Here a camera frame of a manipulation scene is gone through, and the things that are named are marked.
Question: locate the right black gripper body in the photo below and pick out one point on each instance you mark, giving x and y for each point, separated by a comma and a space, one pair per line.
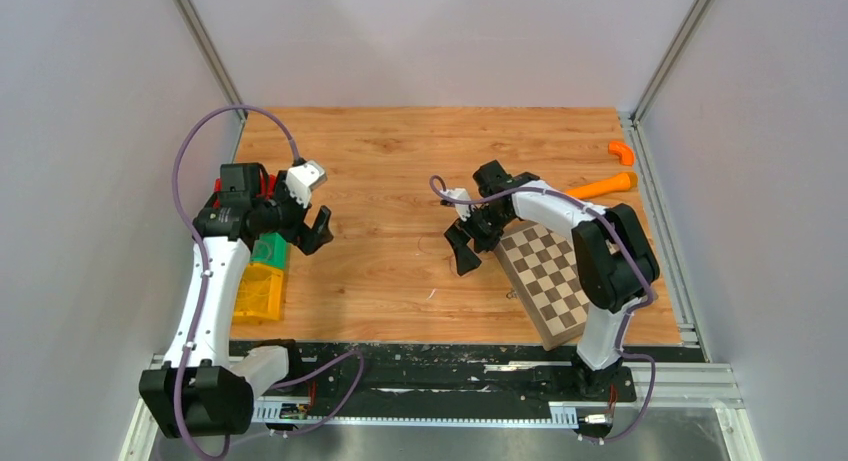
485, 227

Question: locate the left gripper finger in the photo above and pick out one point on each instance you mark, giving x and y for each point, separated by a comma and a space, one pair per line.
309, 240
321, 226

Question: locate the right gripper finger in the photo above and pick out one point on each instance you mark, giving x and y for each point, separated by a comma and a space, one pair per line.
466, 259
457, 236

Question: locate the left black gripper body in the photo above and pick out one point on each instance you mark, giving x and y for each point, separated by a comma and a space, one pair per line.
292, 215

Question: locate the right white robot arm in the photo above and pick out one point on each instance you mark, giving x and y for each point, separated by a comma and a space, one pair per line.
616, 265

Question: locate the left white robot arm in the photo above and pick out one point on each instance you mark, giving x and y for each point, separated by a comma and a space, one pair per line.
198, 392

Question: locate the green plastic bin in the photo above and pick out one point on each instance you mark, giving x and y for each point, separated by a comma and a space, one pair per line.
270, 249

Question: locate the red plastic bin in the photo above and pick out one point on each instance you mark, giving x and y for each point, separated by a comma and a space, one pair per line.
247, 181

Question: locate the wooden chessboard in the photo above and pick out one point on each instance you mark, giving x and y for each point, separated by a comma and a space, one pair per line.
541, 267

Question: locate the yellow plastic bin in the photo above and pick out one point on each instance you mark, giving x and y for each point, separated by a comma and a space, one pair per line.
260, 295

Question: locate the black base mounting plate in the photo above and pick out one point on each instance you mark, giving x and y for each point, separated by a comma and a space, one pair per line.
446, 381

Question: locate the orange plastic carrot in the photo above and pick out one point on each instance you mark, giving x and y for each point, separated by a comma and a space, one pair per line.
622, 182

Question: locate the orange curved pipe piece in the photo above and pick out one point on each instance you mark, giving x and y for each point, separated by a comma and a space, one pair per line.
622, 152

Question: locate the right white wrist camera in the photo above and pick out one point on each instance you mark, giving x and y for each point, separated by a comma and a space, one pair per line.
460, 200

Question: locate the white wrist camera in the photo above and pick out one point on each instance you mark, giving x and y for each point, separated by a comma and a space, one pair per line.
303, 179
460, 200

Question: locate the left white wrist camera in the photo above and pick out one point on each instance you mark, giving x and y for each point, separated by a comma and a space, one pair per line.
303, 179

